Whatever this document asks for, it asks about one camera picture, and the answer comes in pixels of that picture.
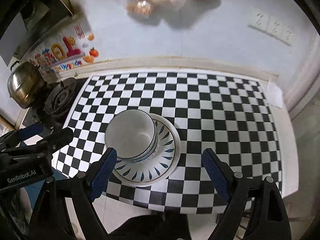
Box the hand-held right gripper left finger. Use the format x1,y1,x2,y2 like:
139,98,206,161
34,147,118,240

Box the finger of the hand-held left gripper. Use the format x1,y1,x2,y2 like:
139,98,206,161
0,122,45,148
2,127,74,160

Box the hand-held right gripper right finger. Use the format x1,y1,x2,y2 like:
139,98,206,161
202,148,292,240

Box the white plate blue leaf pattern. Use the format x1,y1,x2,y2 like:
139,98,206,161
111,112,181,187
112,117,177,183

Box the white ceramic bowl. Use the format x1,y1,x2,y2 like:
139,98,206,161
117,130,160,163
105,109,158,159

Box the black gas stove burner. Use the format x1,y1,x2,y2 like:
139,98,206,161
30,76,90,130

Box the stainless steel pot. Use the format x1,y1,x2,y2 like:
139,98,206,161
7,60,47,109

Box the black white checkered mat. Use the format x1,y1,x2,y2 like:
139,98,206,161
56,71,283,214

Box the person's dark clothing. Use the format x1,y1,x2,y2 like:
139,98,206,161
110,214,193,240

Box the grey range hood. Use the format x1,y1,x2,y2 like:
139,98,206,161
0,0,75,67

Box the white plastic sheet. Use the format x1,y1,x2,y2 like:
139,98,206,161
266,82,284,108

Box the colourful fruit wall sticker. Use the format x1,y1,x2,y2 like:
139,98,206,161
30,24,99,75

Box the white wall socket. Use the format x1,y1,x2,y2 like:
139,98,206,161
247,9,269,32
266,17,282,39
279,26,294,46

